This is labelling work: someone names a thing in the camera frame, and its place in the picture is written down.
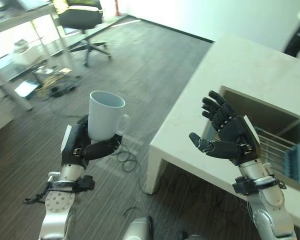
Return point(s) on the person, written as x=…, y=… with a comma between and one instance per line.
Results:
x=298, y=30

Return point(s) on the metal dish rack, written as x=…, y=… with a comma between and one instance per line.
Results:
x=272, y=147

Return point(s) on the white desk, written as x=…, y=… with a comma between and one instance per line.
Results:
x=22, y=50

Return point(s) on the red fire extinguisher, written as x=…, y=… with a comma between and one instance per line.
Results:
x=117, y=7

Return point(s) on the silver robot leg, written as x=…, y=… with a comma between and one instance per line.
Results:
x=140, y=228

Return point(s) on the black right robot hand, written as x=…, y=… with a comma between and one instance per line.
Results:
x=231, y=140

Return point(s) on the black office chair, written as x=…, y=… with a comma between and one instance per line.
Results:
x=82, y=22

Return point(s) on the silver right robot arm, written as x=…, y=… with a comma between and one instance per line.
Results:
x=265, y=197

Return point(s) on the white counter with sink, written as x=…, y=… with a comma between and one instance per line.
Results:
x=240, y=100

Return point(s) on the clutter pile on floor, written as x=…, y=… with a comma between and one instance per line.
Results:
x=52, y=83

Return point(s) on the white box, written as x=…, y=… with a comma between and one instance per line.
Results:
x=27, y=53

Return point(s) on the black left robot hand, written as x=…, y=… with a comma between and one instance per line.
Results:
x=76, y=147

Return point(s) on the white ceramic mug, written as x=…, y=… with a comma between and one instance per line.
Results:
x=106, y=117

